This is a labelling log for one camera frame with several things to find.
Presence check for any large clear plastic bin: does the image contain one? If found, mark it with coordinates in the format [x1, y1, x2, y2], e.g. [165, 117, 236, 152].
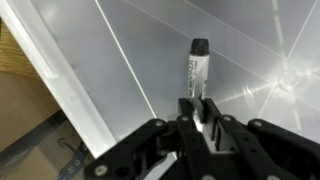
[0, 0, 320, 160]

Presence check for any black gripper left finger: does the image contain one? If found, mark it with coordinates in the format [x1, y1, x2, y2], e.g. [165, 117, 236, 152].
[83, 98, 214, 180]

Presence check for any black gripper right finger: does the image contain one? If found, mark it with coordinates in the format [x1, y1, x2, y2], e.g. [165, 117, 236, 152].
[201, 98, 320, 180]

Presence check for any low brown cardboard box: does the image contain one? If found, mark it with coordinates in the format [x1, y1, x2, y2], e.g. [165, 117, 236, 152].
[0, 119, 98, 180]

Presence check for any open cardboard box with labels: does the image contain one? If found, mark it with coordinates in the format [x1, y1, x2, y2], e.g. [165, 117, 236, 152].
[0, 71, 63, 153]

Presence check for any black and white marker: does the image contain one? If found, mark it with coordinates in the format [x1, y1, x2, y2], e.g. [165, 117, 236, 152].
[182, 38, 211, 134]

